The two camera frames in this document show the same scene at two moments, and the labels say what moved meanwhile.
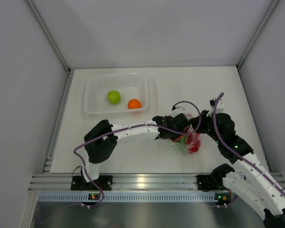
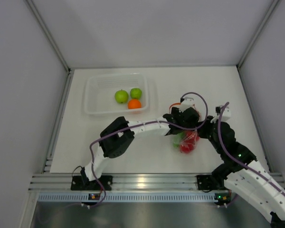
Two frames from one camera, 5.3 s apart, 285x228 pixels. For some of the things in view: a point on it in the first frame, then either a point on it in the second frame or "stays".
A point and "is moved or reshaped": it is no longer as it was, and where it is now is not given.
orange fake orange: x=134 y=103 stays
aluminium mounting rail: x=156 y=182 stays
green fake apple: x=113 y=97 -> x=121 y=96
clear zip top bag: x=191 y=142 is moved or reshaped
